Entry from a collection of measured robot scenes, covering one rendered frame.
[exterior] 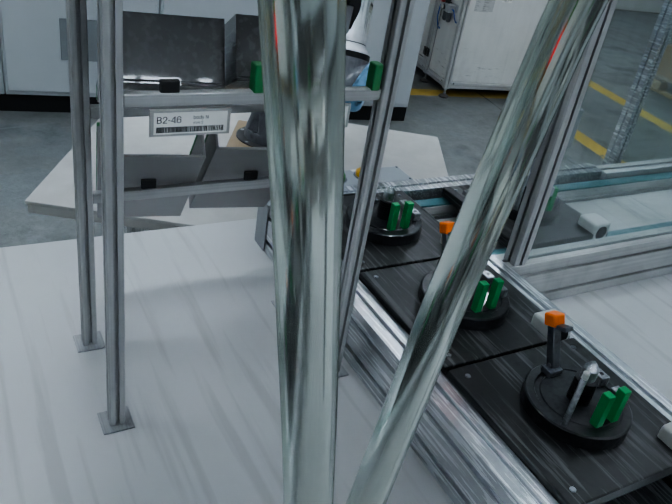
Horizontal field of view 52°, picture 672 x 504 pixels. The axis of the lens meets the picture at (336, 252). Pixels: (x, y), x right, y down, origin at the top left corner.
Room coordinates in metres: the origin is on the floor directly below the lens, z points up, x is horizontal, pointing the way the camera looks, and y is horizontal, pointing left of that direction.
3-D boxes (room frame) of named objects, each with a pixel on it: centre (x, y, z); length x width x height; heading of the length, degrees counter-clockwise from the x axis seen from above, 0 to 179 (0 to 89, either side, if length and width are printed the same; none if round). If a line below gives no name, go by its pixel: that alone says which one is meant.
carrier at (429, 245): (1.12, -0.08, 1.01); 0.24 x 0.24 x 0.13; 33
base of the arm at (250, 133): (1.60, 0.20, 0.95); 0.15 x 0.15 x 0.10
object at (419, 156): (1.54, 0.19, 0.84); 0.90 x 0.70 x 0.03; 94
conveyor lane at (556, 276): (1.26, -0.34, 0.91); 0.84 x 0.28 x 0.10; 123
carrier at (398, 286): (0.91, -0.21, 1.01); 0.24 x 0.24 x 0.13; 33
